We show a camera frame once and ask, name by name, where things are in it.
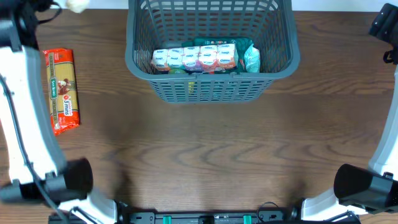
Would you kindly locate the red spaghetti packet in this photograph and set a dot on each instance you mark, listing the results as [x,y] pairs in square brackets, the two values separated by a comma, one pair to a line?
[63,98]

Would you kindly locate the beige pouch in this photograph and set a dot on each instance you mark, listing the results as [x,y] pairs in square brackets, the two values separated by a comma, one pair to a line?
[77,6]

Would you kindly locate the light blue tissue pack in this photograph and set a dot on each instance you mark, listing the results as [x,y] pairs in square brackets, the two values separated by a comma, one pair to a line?
[252,59]

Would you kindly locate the green coffee bag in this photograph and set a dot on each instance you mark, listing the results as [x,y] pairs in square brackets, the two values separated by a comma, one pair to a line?
[242,44]

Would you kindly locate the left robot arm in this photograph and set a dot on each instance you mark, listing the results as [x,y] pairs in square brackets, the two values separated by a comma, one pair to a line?
[38,169]

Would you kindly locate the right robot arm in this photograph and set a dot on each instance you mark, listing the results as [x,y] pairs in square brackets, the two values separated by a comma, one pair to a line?
[357,191]

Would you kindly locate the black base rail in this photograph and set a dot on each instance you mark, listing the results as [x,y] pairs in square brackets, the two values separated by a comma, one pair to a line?
[263,216]

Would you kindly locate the green lid jar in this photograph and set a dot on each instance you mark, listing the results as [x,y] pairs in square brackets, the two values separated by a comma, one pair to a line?
[177,71]

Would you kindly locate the grey plastic basket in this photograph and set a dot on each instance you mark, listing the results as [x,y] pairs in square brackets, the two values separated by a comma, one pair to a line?
[153,25]

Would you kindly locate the multipack of small cartons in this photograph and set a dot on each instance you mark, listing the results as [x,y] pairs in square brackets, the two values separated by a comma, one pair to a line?
[205,58]

